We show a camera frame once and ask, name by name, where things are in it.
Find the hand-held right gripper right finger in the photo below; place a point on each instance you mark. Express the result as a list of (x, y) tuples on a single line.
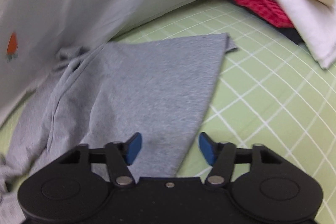
[(206, 148)]

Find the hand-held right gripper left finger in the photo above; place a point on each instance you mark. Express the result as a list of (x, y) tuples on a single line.
[(134, 148)]

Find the grey sweatpants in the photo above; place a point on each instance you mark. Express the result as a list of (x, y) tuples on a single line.
[(144, 95)]

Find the stack of folded clothes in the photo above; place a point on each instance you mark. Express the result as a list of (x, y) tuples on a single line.
[(288, 1)]

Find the folded black cloth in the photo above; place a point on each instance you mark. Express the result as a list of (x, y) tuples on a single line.
[(291, 33)]

